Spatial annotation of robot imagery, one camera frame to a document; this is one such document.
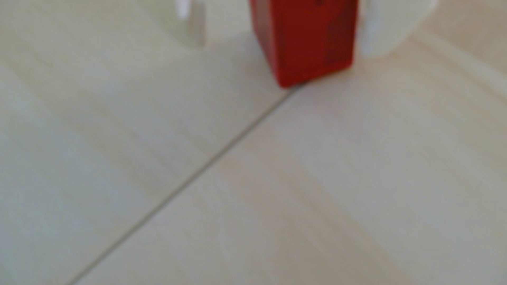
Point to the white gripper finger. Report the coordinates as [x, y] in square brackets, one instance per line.
[192, 23]
[388, 27]

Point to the red rectangular block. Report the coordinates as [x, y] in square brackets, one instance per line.
[305, 39]

